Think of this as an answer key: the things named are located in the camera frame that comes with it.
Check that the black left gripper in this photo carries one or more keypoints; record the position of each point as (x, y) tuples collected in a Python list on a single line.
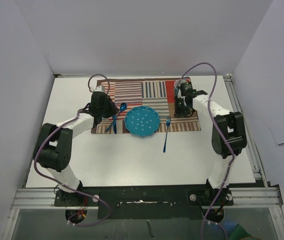
[(114, 110)]

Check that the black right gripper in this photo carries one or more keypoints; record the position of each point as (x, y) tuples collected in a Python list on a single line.
[(178, 113)]

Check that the blue metallic knife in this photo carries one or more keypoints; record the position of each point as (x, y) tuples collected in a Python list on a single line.
[(114, 125)]

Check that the striped patchwork placemat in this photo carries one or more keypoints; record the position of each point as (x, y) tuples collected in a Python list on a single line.
[(157, 93)]

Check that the blue polka dot plate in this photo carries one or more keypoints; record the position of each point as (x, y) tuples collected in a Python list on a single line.
[(142, 121)]

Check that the white blue mug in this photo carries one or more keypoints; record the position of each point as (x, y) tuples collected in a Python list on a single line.
[(178, 83)]

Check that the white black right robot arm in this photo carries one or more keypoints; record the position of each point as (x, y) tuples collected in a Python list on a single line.
[(228, 133)]

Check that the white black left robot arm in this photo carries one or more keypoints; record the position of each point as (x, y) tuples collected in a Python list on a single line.
[(52, 152)]

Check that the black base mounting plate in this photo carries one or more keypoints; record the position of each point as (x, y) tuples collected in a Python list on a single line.
[(147, 202)]

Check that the green object bottom corner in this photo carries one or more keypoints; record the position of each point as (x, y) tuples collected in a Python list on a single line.
[(238, 233)]

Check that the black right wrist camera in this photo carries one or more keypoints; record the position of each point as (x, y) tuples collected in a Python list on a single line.
[(186, 88)]

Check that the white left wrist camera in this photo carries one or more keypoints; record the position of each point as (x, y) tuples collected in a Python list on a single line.
[(99, 88)]

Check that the aluminium right frame rail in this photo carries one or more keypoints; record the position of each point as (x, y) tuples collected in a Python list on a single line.
[(251, 149)]

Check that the aluminium frame rail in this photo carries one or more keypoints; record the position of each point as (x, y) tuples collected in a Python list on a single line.
[(251, 149), (243, 197)]

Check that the aluminium front frame rail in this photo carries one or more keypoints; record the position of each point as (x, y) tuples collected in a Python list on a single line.
[(243, 197)]

